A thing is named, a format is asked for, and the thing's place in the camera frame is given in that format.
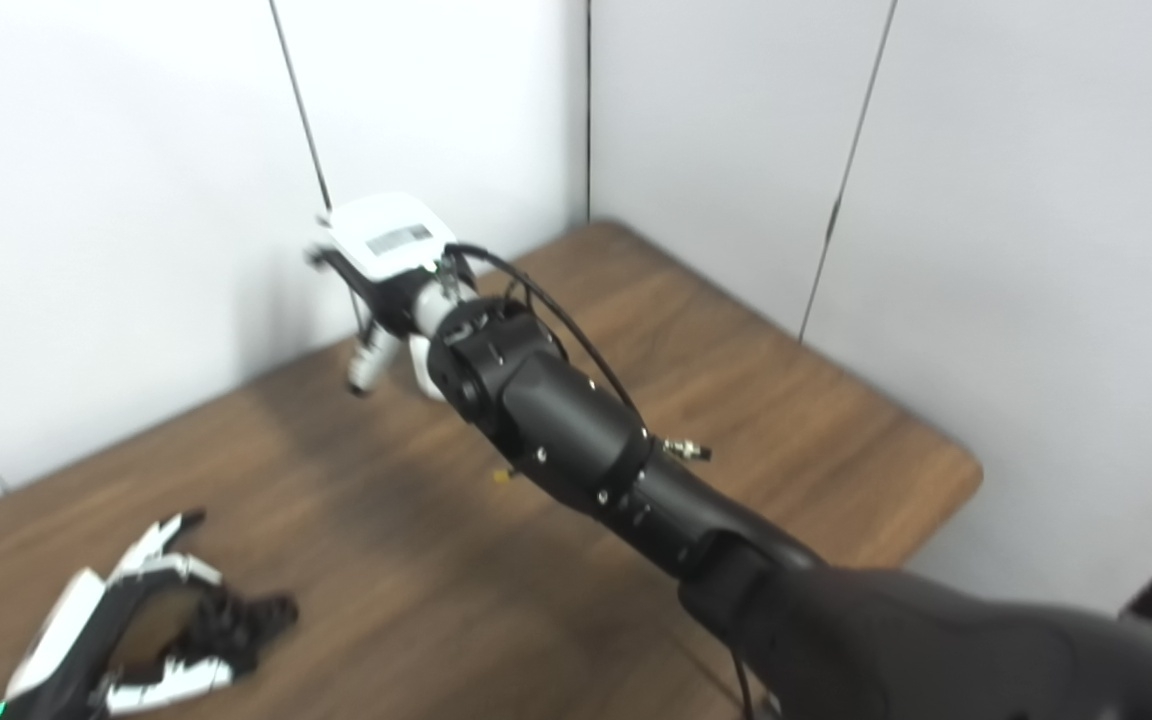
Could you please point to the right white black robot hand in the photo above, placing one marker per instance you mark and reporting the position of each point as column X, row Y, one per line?
column 386, row 235

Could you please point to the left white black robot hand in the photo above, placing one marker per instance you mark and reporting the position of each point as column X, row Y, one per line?
column 71, row 625

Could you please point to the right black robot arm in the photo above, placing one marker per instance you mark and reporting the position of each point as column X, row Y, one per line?
column 736, row 540

